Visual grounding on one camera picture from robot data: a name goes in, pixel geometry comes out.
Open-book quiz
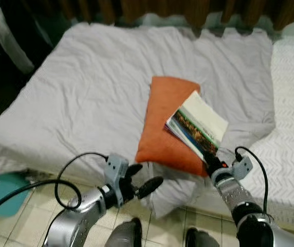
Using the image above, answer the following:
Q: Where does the grey left robot leg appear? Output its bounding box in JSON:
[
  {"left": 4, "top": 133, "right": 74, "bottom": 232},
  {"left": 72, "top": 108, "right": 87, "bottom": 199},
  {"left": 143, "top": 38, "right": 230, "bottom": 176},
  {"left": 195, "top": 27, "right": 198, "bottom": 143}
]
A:
[{"left": 106, "top": 217, "right": 142, "bottom": 247}]

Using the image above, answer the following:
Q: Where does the grey robot leg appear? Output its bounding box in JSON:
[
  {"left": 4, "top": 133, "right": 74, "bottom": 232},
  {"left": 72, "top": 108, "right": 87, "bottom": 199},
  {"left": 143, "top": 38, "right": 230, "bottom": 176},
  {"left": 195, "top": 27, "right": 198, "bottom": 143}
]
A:
[
  {"left": 185, "top": 227, "right": 219, "bottom": 247},
  {"left": 106, "top": 217, "right": 142, "bottom": 247}
]

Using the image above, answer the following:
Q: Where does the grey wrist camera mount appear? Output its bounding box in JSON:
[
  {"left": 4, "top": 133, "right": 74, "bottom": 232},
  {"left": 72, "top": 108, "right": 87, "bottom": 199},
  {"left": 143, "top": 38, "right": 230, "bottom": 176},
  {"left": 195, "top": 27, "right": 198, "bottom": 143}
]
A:
[
  {"left": 211, "top": 154, "right": 253, "bottom": 185},
  {"left": 105, "top": 153, "right": 130, "bottom": 207}
]

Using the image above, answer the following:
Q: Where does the black bag with pale trim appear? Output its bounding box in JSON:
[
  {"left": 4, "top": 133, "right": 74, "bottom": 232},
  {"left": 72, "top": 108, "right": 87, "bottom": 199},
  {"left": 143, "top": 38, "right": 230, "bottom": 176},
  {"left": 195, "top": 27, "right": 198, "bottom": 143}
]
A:
[{"left": 0, "top": 0, "right": 68, "bottom": 111}]

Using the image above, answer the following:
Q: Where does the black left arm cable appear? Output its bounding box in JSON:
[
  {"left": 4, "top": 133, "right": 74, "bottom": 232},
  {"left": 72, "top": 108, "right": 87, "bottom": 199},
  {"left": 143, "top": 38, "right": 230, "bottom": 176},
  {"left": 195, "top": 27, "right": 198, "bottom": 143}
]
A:
[{"left": 0, "top": 152, "right": 109, "bottom": 222}]

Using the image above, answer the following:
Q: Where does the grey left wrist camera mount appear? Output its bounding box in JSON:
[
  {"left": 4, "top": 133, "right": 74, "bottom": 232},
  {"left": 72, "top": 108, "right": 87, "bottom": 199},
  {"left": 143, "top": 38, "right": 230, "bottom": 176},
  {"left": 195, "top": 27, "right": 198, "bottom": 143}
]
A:
[{"left": 105, "top": 153, "right": 130, "bottom": 207}]

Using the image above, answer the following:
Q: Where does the white patterned mattress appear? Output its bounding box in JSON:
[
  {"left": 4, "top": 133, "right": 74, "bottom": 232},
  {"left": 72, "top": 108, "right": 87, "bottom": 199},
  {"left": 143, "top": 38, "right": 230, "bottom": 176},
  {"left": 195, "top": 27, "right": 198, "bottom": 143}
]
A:
[{"left": 188, "top": 35, "right": 294, "bottom": 232}]

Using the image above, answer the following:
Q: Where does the grey right robot leg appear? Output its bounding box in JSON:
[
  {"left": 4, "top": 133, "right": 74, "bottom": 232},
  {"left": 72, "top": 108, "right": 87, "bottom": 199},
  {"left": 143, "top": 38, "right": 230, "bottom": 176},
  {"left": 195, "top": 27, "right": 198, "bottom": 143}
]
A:
[{"left": 185, "top": 227, "right": 219, "bottom": 247}]

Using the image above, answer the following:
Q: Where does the teal floor mat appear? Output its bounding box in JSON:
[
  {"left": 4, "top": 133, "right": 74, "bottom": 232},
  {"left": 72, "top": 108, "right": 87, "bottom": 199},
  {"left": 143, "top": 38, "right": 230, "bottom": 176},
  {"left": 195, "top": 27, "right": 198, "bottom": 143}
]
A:
[{"left": 0, "top": 172, "right": 32, "bottom": 217}]

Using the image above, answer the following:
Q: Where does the brown curtain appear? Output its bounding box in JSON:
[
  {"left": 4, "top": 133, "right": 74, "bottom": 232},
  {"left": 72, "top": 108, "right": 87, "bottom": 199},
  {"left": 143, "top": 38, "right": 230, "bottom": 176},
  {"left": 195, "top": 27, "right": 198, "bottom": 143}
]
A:
[{"left": 34, "top": 0, "right": 294, "bottom": 31}]

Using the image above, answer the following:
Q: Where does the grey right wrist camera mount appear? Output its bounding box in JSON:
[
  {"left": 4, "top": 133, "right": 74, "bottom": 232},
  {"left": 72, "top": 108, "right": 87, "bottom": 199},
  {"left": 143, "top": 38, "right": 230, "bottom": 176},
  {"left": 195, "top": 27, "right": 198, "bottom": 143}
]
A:
[{"left": 211, "top": 154, "right": 253, "bottom": 185}]

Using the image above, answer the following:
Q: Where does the grey duvet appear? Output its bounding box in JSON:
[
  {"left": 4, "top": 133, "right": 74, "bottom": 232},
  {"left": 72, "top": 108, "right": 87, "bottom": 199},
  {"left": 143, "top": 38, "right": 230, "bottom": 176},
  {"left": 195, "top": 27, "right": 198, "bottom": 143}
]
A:
[{"left": 0, "top": 22, "right": 276, "bottom": 219}]

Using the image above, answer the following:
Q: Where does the orange pillow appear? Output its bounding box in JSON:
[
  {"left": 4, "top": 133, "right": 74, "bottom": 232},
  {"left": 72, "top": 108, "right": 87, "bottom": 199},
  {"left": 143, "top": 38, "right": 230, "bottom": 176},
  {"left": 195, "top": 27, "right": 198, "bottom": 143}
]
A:
[{"left": 135, "top": 76, "right": 209, "bottom": 177}]

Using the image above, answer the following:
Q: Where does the white and green book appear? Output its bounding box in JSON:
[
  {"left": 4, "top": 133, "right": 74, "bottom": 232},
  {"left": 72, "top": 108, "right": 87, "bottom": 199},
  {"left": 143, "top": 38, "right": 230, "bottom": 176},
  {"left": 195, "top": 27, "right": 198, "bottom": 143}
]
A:
[{"left": 165, "top": 91, "right": 229, "bottom": 157}]

